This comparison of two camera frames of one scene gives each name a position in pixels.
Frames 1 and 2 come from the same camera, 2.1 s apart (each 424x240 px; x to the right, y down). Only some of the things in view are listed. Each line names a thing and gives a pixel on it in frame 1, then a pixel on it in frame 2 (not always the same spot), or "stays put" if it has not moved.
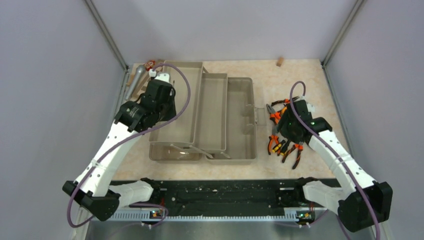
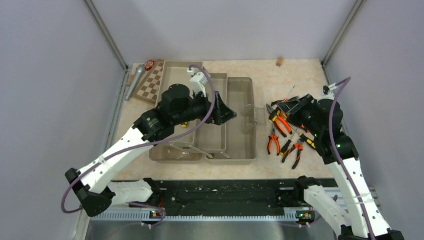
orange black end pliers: (300, 146) stays put
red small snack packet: (148, 65) stays put
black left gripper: (172, 113) to (221, 113)
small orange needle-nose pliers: (273, 141) stays put
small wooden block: (280, 61) stays put
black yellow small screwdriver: (278, 146) to (287, 98)
